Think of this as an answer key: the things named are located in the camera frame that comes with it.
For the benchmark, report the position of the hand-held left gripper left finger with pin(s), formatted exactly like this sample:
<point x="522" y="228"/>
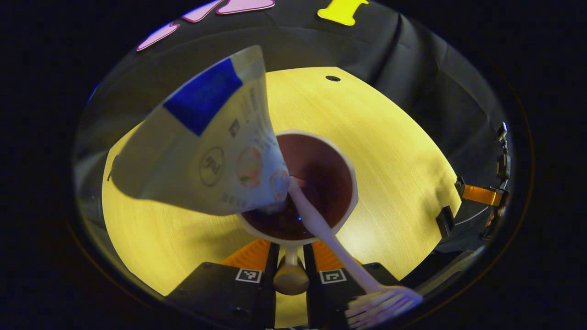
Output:
<point x="229" y="298"/>

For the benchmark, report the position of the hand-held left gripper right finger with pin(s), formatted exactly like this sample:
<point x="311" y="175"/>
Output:
<point x="321" y="298"/>

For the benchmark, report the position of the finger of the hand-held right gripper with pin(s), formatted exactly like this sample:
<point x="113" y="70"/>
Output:
<point x="481" y="195"/>

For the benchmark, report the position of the white toothbrush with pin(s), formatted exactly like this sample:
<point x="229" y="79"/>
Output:
<point x="330" y="238"/>

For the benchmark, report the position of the beige cup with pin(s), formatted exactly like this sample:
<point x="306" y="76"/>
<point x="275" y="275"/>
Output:
<point x="321" y="156"/>

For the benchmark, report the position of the white toothpaste tube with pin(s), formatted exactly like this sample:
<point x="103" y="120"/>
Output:
<point x="192" y="160"/>

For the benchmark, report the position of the wooden desktop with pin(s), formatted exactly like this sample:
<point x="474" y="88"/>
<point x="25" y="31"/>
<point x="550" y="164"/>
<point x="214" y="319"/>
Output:
<point x="403" y="160"/>

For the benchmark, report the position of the black desk clamp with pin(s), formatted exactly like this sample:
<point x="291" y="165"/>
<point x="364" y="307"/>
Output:
<point x="445" y="221"/>

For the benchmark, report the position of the black backdrop cloth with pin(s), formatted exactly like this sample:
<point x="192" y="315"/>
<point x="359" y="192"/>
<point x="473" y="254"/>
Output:
<point x="412" y="59"/>

